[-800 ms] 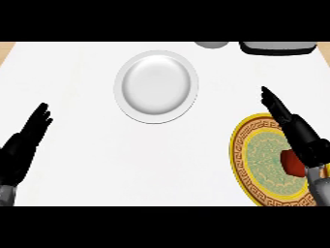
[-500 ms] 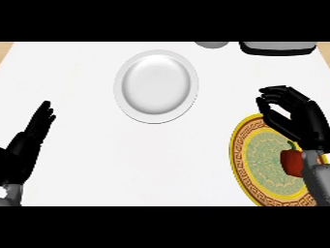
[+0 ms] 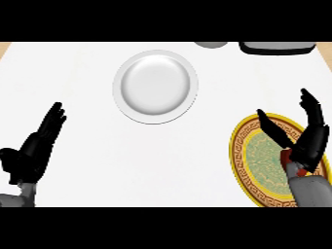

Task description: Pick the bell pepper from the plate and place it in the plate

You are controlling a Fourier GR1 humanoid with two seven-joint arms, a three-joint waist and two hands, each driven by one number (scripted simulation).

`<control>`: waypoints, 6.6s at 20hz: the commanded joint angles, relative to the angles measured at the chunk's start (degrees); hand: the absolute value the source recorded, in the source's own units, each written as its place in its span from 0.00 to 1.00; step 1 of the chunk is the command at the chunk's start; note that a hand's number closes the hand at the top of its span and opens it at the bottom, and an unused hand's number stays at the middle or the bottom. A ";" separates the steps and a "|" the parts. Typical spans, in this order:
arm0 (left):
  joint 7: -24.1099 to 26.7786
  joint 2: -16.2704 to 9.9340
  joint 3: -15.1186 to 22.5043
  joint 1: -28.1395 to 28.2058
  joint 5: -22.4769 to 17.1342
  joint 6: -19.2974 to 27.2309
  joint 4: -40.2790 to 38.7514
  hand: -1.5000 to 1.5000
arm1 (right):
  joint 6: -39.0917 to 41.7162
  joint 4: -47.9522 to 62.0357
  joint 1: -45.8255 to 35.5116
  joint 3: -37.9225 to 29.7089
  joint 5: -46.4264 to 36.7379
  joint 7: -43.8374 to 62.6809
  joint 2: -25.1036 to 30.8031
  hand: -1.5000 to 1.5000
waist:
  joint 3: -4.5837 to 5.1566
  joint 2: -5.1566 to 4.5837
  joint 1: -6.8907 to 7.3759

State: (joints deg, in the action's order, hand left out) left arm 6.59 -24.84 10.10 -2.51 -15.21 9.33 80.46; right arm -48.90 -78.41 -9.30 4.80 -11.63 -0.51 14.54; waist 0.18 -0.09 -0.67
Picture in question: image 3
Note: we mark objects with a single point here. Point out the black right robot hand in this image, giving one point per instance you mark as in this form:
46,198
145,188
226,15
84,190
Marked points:
311,142

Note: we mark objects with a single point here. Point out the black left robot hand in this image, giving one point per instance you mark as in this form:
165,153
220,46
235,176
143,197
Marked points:
31,152

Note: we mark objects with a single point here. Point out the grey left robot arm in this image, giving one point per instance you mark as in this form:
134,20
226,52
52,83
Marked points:
15,197

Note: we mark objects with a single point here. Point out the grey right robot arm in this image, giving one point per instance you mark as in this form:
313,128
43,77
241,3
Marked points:
314,191

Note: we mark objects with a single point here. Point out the red bell pepper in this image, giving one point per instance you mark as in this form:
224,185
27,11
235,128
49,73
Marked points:
285,158

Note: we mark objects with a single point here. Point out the yellow patterned plate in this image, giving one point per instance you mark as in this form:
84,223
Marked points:
261,159

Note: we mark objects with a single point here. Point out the white plate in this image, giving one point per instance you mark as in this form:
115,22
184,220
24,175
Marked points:
155,86

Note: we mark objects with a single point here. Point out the black and grey appliance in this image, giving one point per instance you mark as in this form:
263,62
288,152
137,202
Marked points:
277,48

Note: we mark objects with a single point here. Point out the grey round object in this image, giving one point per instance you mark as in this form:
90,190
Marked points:
211,44

